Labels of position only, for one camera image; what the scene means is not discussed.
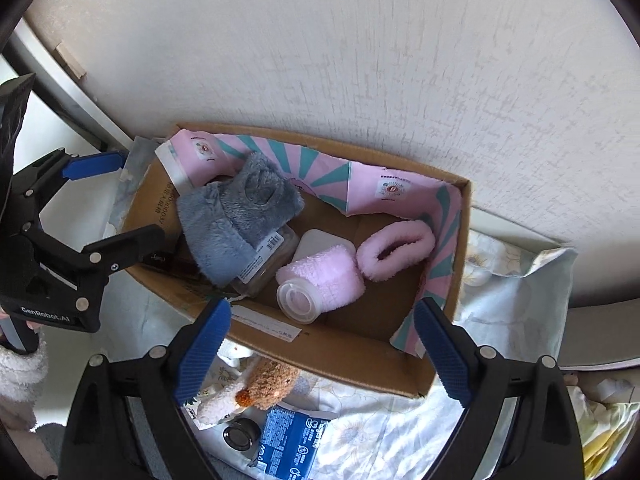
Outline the pink fuzzy sock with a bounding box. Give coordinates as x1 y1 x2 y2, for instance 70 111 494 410
356 220 435 282

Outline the yellow printed cloth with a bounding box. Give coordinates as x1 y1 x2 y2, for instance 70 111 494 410
565 375 636 480

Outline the blue floral cloth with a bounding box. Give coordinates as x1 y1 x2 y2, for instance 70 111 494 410
102 135 578 480

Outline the blue printed packet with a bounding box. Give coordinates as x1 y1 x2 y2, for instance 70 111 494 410
254 406 338 473

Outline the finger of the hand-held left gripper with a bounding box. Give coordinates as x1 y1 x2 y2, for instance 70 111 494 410
10 147 128 233
80 224 167 277

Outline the clear plastic box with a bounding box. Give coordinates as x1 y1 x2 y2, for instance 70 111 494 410
231 225 301 297

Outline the brown plush sock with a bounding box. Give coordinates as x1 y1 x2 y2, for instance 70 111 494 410
235 357 301 410

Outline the pink fleece-wrapped cup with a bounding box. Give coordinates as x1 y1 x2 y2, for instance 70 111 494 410
276 244 366 318

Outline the white plastic case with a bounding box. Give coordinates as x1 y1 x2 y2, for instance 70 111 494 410
292 229 341 263

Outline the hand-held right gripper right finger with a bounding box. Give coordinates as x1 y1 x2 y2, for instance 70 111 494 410
413 297 586 480

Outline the white plush cat sock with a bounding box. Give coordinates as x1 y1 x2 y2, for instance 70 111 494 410
220 341 261 368
196 382 251 430

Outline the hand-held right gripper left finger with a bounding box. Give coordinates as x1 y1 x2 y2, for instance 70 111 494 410
59 299 233 480

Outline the grey fuzzy sock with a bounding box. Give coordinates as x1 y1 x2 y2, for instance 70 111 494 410
176 151 306 285

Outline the clear plastic cup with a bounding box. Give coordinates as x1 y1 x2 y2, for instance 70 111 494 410
276 280 323 325

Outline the pink printed cardboard box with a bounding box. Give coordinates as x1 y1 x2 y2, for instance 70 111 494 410
122 122 472 400

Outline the white door frame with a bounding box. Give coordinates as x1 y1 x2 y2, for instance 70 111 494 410
10 15 131 153

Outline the small wooden block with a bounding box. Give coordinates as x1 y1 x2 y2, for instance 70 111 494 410
54 42 87 79

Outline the black round lens cap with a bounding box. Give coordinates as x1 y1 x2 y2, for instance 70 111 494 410
222 417 261 453

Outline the grey cushion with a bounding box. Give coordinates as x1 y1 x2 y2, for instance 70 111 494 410
557 297 640 371

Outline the dark red case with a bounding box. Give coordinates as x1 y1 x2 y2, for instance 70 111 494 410
145 247 221 288

